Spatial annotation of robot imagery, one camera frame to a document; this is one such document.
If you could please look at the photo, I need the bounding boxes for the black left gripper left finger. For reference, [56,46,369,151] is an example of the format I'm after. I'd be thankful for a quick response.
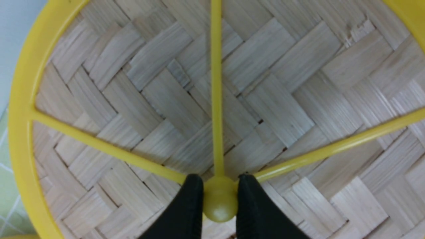
[139,174,204,239]

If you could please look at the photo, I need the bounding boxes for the yellow woven bamboo steamer lid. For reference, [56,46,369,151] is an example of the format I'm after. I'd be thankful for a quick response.
[8,0,424,239]

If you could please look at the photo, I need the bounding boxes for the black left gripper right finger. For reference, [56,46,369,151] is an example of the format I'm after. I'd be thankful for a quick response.
[236,174,309,239]

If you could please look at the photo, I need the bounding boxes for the green checkered tablecloth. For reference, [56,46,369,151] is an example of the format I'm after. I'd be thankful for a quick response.
[0,108,36,238]

